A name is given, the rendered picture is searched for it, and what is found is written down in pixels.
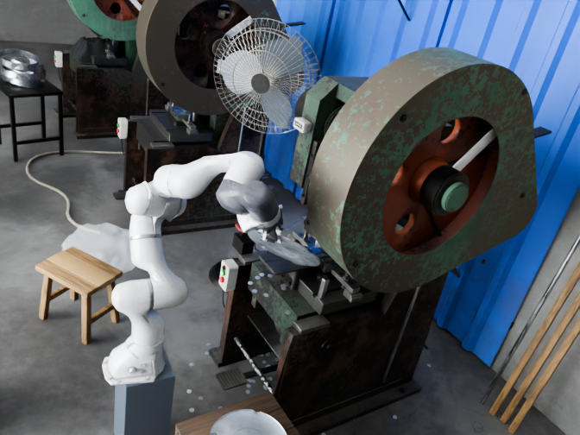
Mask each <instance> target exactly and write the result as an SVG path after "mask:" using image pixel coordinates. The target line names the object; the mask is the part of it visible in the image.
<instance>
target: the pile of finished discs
mask: <svg viewBox="0 0 580 435"><path fill-rule="evenodd" d="M210 435H287V434H286V432H285V430H284V429H283V427H282V426H281V424H280V423H279V422H278V421H277V420H275V419H274V418H272V417H271V416H269V415H267V414H266V413H263V412H256V411H254V410H251V409H241V410H236V411H233V412H230V413H226V414H225V415H224V416H222V417H221V418H220V419H219V420H218V421H217V422H216V423H215V424H214V425H213V427H212V429H211V432H210Z"/></svg>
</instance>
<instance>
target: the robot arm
mask: <svg viewBox="0 0 580 435"><path fill-rule="evenodd" d="M223 172H227V173H226V175H225V176H224V179H223V181H222V183H221V185H220V187H219V188H218V190H217V192H216V195H217V200H218V202H219V204H220V205H221V206H222V207H223V208H224V209H226V210H227V211H230V212H232V213H233V214H236V215H237V219H238V222H239V224H240V226H241V228H242V230H243V232H244V233H248V232H250V231H252V230H257V229H262V232H263V233H264V234H262V236H261V237H260V240H262V241H264V242H271V243H275V242H279V243H282V241H281V237H280V235H281V236H283V235H282V233H281V232H282V231H283V228H281V225H283V217H282V208H283V207H282V205H278V202H277V200H276V198H275V195H274V193H273V192H272V190H271V189H270V188H269V187H268V185H266V184H265V183H263V182H262V181H259V180H260V179H261V177H262V176H263V175H264V173H265V167H264V163H263V160H262V158H261V157H260V156H259V155H258V154H255V153H253V152H249V151H242V152H238V153H235V154H222V155H213V156H205V157H202V158H200V159H199V160H196V161H194V162H191V163H189V164H186V165H174V164H172V165H166V166H163V167H160V168H159V169H158V170H157V171H156V173H155V174H154V180H153V181H151V182H149V183H147V182H146V181H144V182H142V183H141V184H139V185H137V186H133V187H131V188H130V189H129V190H128V191H127V193H126V197H125V200H124V201H125V204H126V208H127V210H128V212H129V213H131V214H133V215H132V216H131V219H130V226H129V242H130V252H131V261H132V262H133V264H134V265H136V266H137V267H138V268H141V269H144V270H146V271H148V272H149V274H150V278H149V279H142V280H133V281H126V282H123V283H120V284H117V285H116V286H115V288H114V290H113V291H112V295H111V300H112V305H113V306H114V307H115V308H116V309H117V310H118V311H119V312H122V313H124V314H125V315H127V316H128V317H129V319H130V321H131V323H132V334H131V336H130V337H129V338H128V339H127V340H126V342H125V343H123V344H121V345H119V346H118V347H116V348H115V349H114V350H112V352H111V353H110V356H108V357H106V358H105V359H104V362H103V365H102V368H103V372H104V378H105V380H106V381H107V382H108V383H109V384H110V385H123V384H133V383H144V382H154V380H155V378H156V376H157V375H158V374H159V373H160V372H161V371H162V370H163V368H164V366H165V361H164V358H163V344H164V336H163V330H164V319H163V317H162V316H161V315H160V314H159V313H158V312H157V311H156V310H159V309H165V308H170V307H174V306H178V305H181V304H183V303H184V301H185V300H186V296H187V287H186V283H185V282H184V281H183V280H182V279H181V278H180V277H178V276H177V275H175V274H174V273H173V272H172V270H171V269H170V268H169V267H168V265H167V263H166V260H165V256H164V252H163V246H162V239H161V223H162V222H163V220H164V219H166V220H168V221H169V222H170V221H172V220H173V219H174V218H176V217H178V216H179V215H181V214H182V213H183V212H184V211H185V209H186V200H187V199H193V198H196V197H198V196H199V195H200V194H201V193H203V191H204V190H205V189H206V187H208V185H209V184H210V183H211V181H212V180H213V179H214V178H215V177H216V176H217V175H218V174H220V173H223Z"/></svg>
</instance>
